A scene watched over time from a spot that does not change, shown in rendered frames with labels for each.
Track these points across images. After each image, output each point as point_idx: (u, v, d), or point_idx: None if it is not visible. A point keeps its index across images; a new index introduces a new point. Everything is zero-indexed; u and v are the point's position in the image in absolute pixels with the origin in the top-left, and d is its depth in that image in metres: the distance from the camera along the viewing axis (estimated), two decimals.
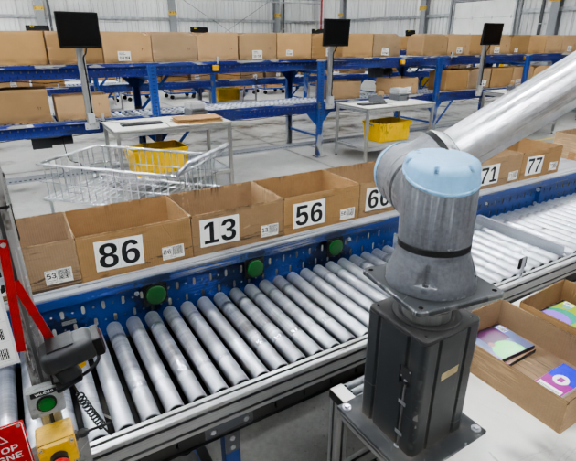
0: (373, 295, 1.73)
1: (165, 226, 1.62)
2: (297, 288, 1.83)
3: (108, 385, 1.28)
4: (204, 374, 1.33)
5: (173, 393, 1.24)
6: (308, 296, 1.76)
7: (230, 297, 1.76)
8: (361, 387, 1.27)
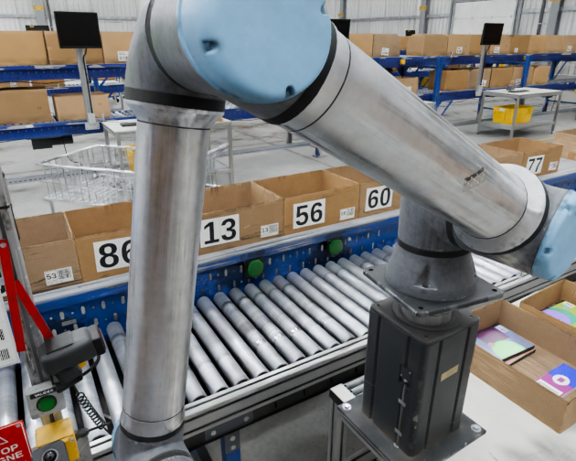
0: (373, 295, 1.73)
1: None
2: (297, 288, 1.83)
3: (108, 385, 1.28)
4: (204, 374, 1.33)
5: None
6: (308, 296, 1.76)
7: (230, 297, 1.76)
8: (361, 387, 1.27)
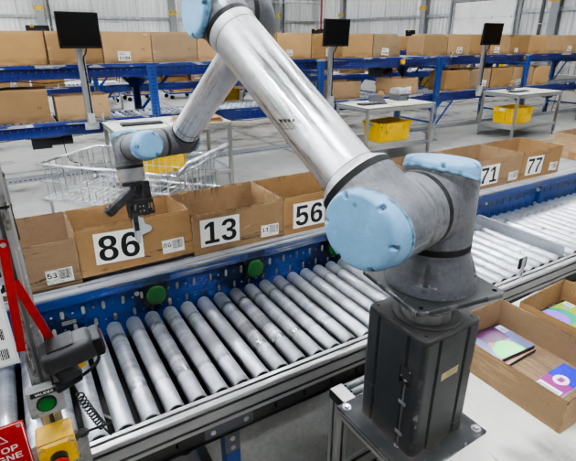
0: (373, 295, 1.73)
1: (165, 219, 1.62)
2: (297, 288, 1.83)
3: (108, 385, 1.28)
4: (204, 374, 1.33)
5: (173, 393, 1.24)
6: (308, 296, 1.76)
7: (230, 297, 1.76)
8: (361, 387, 1.27)
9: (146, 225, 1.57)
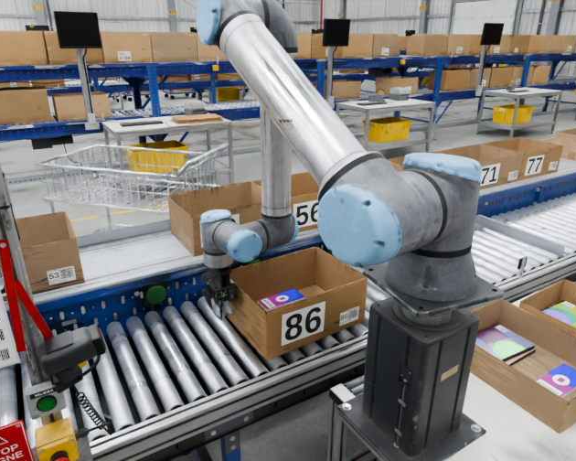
0: (373, 295, 1.73)
1: (346, 290, 1.46)
2: None
3: (109, 384, 1.28)
4: None
5: (176, 393, 1.25)
6: None
7: None
8: (361, 387, 1.27)
9: (218, 310, 1.45)
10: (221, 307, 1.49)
